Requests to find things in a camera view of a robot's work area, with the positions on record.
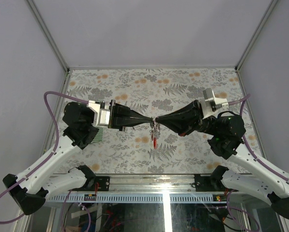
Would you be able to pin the green striped cloth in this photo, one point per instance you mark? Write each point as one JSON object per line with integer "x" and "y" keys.
{"x": 99, "y": 136}

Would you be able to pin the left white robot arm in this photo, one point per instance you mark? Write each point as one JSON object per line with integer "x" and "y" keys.
{"x": 32, "y": 187}

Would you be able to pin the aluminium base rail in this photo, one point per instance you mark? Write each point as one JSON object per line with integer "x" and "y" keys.
{"x": 149, "y": 188}

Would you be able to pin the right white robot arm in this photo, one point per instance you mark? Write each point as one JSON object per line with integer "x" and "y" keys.
{"x": 269, "y": 183}

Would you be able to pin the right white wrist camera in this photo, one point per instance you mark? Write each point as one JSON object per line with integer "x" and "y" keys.
{"x": 210, "y": 104}

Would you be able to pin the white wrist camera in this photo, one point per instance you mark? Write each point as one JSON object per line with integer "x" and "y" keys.
{"x": 101, "y": 113}
{"x": 210, "y": 104}

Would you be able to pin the red handled metal key tool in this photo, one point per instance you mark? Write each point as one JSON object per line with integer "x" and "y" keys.
{"x": 154, "y": 134}

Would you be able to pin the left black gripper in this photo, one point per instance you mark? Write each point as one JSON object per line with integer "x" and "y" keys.
{"x": 121, "y": 116}

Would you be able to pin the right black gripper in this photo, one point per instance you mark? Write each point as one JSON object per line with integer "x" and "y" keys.
{"x": 185, "y": 120}

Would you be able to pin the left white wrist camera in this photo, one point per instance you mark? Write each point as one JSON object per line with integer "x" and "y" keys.
{"x": 101, "y": 113}

